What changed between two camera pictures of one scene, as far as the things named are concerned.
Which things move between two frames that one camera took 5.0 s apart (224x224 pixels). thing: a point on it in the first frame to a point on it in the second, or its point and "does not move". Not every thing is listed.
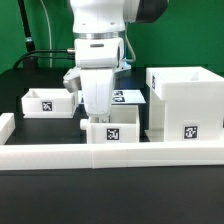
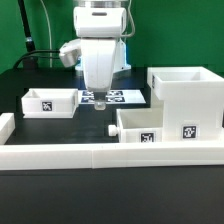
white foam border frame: (18, 157) does not move
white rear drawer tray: (49, 103) does not move
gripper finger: (94, 119) to (100, 99)
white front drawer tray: (122, 126) to (138, 125)
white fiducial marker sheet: (121, 97) does not move
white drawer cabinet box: (186, 105) does not move
